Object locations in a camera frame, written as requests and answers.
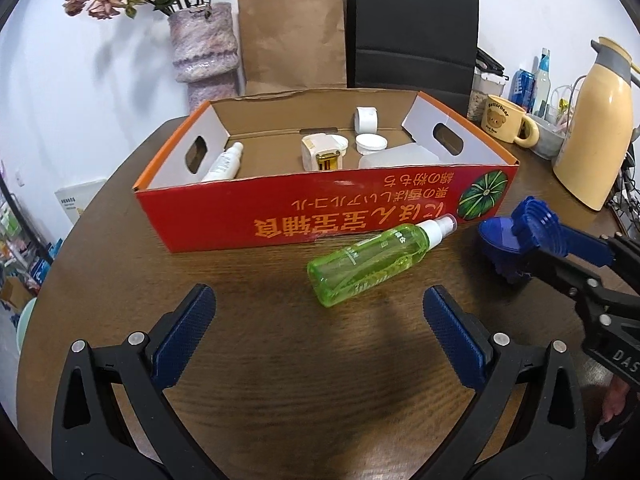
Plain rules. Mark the yellow bear mug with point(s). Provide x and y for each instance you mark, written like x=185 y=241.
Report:
x=509 y=123

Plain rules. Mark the cream cube box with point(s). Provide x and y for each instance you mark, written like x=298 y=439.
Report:
x=321 y=152

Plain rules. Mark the white flat box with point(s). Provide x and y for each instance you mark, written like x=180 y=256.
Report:
x=74 y=199

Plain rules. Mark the pink textured vase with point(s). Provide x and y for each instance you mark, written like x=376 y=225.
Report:
x=206 y=52

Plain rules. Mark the blue round jar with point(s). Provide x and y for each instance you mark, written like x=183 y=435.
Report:
x=502 y=248

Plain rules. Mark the white spray bottle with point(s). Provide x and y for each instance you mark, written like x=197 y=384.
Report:
x=226 y=165

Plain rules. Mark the mint green basin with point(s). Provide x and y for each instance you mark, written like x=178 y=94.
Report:
x=22 y=324

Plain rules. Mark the grey ceramic bowl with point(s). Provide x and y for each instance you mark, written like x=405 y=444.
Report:
x=551 y=138

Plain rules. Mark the glass food jar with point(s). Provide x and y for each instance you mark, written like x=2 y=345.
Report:
x=484 y=84

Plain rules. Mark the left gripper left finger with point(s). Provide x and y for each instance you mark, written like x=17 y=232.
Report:
x=112 y=419

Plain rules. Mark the white tape roll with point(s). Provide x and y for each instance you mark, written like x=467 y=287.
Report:
x=366 y=120

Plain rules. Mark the blue gear lid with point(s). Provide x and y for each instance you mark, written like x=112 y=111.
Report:
x=536 y=226

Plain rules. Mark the person's right hand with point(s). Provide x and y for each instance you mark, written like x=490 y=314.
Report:
x=615 y=398

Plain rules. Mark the clear plastic container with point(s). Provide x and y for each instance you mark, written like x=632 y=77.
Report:
x=410 y=154

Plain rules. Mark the white ribbed cap jar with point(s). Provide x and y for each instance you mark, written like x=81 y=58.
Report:
x=370 y=143

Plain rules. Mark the black paper bag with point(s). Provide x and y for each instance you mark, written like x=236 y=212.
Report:
x=425 y=45

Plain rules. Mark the clear plastic bottle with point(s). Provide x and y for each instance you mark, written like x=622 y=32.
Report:
x=542 y=85

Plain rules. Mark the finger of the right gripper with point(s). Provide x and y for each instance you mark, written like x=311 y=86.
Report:
x=572 y=280
x=618 y=252

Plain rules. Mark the green spray bottle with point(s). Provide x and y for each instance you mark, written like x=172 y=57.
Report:
x=354 y=269

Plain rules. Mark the brown paper bag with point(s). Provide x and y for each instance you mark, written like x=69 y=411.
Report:
x=292 y=44

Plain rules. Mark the cream thermos jug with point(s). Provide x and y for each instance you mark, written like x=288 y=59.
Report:
x=600 y=130

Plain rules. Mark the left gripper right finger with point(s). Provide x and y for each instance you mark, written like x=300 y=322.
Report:
x=547 y=438

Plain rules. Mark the white round jar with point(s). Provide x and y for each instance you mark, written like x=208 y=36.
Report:
x=342 y=142

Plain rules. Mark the red cardboard box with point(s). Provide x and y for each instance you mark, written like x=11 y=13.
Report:
x=274 y=201

